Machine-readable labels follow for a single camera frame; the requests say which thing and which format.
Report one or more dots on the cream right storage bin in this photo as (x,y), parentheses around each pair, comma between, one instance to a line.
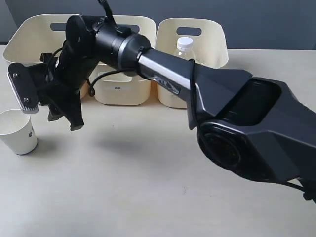
(209,42)

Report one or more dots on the clear plastic bottle white cap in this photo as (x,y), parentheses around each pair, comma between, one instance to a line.
(184,48)

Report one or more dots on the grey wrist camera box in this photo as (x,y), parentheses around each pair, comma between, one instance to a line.
(23,88)

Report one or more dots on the cream middle storage bin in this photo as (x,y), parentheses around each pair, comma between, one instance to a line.
(114,80)

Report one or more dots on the cream left storage bin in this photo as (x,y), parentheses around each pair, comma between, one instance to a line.
(35,37)

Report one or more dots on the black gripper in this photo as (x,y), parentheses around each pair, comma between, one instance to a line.
(66,71)

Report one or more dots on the white paper cup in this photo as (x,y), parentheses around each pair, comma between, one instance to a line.
(17,132)

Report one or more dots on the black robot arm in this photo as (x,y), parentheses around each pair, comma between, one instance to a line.
(253,127)

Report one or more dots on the cream storage bin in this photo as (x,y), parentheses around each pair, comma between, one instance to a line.
(114,80)
(35,37)
(209,42)

